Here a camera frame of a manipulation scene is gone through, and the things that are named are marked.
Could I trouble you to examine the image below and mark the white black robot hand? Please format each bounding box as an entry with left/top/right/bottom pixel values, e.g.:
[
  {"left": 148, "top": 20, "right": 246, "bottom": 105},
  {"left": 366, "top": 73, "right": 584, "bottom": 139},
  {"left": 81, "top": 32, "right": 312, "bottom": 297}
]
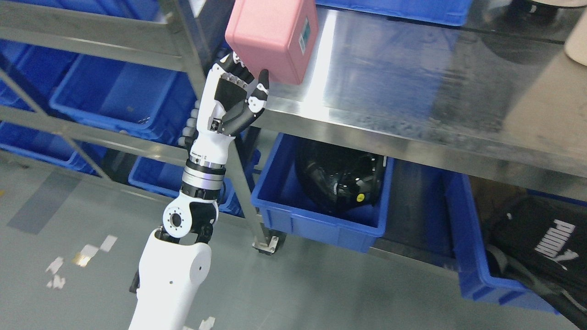
[{"left": 189, "top": 52, "right": 270, "bottom": 169}]

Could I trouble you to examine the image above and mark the pink plastic storage box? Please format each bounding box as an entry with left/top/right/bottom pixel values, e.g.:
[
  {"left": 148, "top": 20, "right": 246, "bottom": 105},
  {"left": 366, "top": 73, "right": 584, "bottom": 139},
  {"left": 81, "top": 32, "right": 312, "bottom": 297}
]
[{"left": 225, "top": 0, "right": 320, "bottom": 85}]

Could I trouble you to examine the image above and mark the steel shelf rack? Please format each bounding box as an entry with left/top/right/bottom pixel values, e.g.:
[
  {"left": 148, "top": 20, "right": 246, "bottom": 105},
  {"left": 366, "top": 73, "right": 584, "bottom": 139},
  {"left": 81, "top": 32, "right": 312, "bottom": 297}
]
[{"left": 0, "top": 0, "right": 257, "bottom": 248}]

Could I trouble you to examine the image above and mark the beige plastic container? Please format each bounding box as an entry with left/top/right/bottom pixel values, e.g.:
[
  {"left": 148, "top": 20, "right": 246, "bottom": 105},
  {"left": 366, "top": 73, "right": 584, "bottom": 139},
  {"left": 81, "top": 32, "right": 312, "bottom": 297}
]
[{"left": 564, "top": 15, "right": 587, "bottom": 66}]

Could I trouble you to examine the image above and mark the blue bin under table left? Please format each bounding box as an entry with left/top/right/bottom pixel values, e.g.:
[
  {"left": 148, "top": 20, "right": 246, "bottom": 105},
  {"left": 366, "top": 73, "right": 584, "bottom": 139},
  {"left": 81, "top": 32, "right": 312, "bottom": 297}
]
[{"left": 251, "top": 133, "right": 394, "bottom": 253}]

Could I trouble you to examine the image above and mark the blue bin under table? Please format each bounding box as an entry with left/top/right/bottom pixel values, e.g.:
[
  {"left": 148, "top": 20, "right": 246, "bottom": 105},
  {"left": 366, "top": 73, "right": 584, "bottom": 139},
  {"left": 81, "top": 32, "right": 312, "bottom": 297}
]
[
  {"left": 442, "top": 172, "right": 580, "bottom": 314},
  {"left": 251, "top": 133, "right": 394, "bottom": 253}
]

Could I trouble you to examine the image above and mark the black helmet in bin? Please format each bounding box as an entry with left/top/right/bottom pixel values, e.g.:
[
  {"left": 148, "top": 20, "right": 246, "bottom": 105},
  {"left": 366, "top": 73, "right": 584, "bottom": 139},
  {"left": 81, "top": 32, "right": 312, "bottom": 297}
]
[{"left": 295, "top": 139, "right": 388, "bottom": 215}]

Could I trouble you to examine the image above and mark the blue bin on table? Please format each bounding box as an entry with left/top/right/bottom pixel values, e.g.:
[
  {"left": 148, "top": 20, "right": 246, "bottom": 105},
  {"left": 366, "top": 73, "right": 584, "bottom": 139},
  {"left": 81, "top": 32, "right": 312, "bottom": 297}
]
[{"left": 316, "top": 0, "right": 472, "bottom": 27}]

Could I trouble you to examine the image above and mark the stainless steel table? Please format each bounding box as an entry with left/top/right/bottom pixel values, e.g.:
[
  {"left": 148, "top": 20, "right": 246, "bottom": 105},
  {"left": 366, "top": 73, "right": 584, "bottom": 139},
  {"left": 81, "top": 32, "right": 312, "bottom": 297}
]
[{"left": 158, "top": 0, "right": 587, "bottom": 255}]

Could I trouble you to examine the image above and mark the blue bin under table right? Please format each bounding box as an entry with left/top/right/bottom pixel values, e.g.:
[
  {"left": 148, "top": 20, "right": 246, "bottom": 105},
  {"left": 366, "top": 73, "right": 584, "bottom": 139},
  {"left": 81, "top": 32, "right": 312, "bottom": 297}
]
[{"left": 442, "top": 172, "right": 580, "bottom": 314}]

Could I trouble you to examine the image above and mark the black Puma backpack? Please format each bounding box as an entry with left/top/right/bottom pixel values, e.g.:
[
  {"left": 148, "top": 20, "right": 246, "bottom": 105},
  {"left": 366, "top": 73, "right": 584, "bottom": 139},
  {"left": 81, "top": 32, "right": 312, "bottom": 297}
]
[{"left": 482, "top": 194, "right": 587, "bottom": 330}]

